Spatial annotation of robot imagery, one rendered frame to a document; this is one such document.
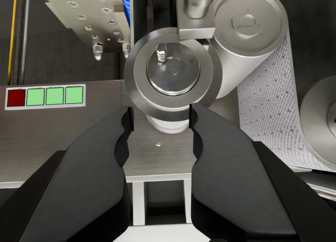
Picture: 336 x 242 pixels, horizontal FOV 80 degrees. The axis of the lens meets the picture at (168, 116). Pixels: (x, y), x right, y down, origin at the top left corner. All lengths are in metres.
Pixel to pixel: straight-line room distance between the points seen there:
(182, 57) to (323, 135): 0.23
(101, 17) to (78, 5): 0.06
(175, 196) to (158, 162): 0.15
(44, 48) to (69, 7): 2.20
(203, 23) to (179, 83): 0.09
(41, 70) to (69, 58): 0.35
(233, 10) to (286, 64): 0.12
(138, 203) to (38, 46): 2.42
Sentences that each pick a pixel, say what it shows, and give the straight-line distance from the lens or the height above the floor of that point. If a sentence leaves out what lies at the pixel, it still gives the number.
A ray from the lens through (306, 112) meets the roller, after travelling 0.36.
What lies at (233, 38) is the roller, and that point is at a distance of 0.35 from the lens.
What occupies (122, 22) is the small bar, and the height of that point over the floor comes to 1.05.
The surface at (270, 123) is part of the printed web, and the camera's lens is 0.41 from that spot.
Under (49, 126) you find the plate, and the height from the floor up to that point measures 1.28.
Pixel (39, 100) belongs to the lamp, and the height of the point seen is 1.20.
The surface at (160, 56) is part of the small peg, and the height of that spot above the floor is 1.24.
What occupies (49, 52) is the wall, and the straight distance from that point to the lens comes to 2.71.
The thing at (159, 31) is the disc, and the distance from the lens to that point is 0.34.
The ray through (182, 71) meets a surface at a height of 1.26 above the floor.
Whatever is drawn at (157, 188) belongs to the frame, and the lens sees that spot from 0.70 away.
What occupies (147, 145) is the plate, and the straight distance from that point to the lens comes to 0.62.
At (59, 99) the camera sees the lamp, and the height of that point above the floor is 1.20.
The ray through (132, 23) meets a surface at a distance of 0.36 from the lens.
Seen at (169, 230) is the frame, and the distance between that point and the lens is 0.66.
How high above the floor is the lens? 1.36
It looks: 9 degrees down
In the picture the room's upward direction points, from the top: 177 degrees clockwise
